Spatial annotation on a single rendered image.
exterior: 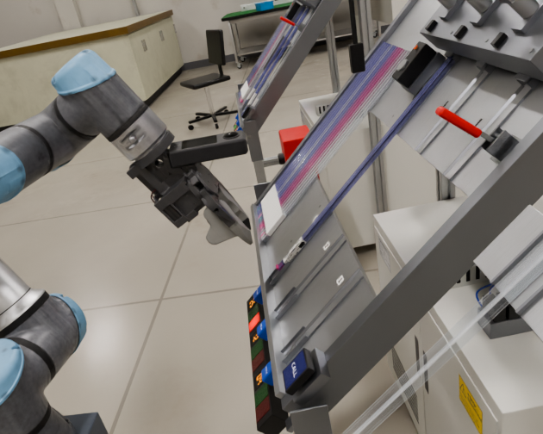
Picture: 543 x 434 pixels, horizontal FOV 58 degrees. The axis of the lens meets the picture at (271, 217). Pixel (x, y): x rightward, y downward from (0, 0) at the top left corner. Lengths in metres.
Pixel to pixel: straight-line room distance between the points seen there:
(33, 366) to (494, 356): 0.79
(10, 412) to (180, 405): 0.96
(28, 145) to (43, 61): 6.16
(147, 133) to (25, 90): 6.35
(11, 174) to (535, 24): 0.64
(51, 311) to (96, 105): 0.47
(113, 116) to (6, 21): 9.33
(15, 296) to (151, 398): 0.99
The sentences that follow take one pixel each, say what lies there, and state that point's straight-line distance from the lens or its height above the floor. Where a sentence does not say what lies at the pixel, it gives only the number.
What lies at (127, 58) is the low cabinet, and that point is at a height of 0.65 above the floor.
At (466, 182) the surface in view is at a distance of 0.68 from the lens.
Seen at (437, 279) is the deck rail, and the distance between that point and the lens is 0.65.
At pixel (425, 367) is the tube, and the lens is 0.46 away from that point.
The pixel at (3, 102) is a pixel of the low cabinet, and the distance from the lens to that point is 7.22.
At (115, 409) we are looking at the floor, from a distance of 1.94.
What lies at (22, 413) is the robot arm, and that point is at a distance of 0.98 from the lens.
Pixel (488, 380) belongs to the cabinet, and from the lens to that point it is 0.91.
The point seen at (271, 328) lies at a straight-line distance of 0.85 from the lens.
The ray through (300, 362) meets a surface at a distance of 0.68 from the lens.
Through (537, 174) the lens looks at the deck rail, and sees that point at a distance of 0.64.
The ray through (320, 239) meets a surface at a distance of 0.90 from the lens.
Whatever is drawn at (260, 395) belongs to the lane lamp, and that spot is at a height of 0.66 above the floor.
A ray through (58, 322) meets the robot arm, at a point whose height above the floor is 0.75.
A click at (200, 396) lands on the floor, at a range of 1.84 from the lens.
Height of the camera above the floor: 1.27
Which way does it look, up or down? 26 degrees down
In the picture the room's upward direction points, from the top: 12 degrees counter-clockwise
